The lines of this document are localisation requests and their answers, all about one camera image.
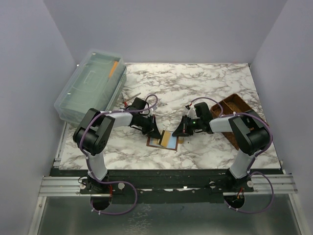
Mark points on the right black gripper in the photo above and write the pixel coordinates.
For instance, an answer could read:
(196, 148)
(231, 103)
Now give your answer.
(183, 130)

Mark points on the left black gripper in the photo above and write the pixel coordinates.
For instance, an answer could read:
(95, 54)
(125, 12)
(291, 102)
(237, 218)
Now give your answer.
(152, 126)

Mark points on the brown leather card holder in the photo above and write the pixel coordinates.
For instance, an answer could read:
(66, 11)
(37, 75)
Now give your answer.
(173, 144)

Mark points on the gold VIP credit card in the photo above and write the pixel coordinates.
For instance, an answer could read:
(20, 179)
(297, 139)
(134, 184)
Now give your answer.
(154, 141)

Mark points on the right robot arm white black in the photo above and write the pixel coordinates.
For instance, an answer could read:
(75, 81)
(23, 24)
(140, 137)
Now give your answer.
(243, 162)

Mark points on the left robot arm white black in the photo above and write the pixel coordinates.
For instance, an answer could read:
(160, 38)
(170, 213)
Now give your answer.
(93, 132)

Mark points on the brown woven wicker tray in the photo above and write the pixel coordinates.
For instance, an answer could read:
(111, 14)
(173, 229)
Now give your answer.
(237, 107)

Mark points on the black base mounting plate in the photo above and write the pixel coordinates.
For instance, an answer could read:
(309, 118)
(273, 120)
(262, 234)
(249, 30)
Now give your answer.
(165, 186)

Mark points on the clear plastic storage box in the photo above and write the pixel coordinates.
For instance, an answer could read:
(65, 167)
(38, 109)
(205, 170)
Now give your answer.
(90, 87)

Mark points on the orange pencil in box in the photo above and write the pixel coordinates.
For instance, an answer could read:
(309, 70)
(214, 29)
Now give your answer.
(115, 64)

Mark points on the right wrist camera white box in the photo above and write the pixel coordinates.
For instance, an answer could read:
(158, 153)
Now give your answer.
(192, 114)

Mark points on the aluminium rail frame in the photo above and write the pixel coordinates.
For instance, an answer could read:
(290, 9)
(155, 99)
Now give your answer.
(272, 208)

